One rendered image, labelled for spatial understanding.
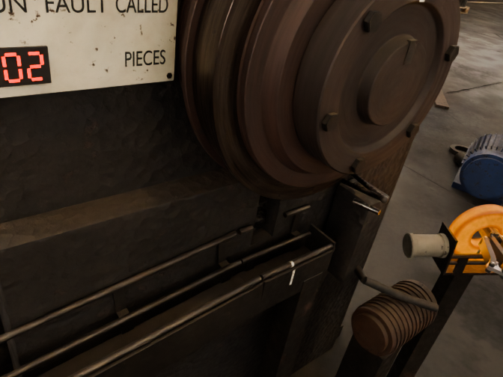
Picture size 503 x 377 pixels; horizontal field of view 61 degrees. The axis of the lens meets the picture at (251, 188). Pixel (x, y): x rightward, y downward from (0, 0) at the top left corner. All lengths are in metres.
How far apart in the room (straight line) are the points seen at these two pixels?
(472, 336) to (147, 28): 1.73
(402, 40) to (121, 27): 0.35
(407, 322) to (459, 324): 0.90
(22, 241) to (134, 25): 0.32
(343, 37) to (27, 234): 0.48
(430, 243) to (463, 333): 0.94
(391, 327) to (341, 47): 0.75
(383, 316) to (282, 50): 0.75
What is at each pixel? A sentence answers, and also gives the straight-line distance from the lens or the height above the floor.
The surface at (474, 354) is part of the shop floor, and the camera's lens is 1.95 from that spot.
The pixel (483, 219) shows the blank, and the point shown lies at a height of 0.77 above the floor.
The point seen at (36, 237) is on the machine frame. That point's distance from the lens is 0.65.
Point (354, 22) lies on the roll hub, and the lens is 0.52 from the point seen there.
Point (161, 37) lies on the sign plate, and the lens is 0.62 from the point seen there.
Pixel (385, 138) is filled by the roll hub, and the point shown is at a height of 1.02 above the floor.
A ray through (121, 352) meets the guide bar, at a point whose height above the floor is 0.69.
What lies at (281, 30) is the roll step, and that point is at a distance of 0.53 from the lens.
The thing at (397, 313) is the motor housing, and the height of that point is 0.53.
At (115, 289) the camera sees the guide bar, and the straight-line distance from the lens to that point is 0.75.
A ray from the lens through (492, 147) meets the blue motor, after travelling 2.93.
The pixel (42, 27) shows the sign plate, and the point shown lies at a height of 1.14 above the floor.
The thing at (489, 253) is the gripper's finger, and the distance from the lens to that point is 1.07.
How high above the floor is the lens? 1.28
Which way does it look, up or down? 33 degrees down
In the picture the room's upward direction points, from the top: 10 degrees clockwise
